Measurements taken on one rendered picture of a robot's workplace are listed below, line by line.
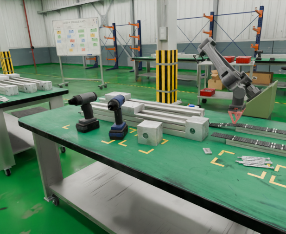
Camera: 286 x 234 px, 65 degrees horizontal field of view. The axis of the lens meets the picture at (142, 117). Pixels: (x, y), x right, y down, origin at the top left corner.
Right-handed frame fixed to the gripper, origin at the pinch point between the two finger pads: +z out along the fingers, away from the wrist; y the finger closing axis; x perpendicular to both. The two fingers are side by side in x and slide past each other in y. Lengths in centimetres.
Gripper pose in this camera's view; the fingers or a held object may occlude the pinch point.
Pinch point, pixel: (236, 120)
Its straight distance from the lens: 134.3
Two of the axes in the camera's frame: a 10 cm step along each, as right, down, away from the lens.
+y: -5.6, 2.8, -7.8
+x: 8.3, 1.5, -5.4
